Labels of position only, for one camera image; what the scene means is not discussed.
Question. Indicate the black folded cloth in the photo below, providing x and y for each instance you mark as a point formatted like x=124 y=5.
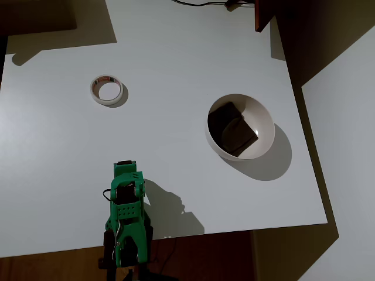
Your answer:
x=231 y=128

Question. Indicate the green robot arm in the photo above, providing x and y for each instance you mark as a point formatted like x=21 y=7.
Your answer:
x=129 y=210

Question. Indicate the white masking tape roll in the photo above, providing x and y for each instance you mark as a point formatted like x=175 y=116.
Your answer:
x=94 y=94

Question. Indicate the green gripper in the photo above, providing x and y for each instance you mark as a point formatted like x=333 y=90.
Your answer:
x=125 y=164

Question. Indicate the red-brown wooden board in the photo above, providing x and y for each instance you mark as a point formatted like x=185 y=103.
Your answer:
x=263 y=14

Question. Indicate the dark furniture block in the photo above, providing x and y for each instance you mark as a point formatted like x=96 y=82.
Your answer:
x=35 y=14

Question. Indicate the white round bowl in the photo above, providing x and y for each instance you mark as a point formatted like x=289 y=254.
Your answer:
x=263 y=140

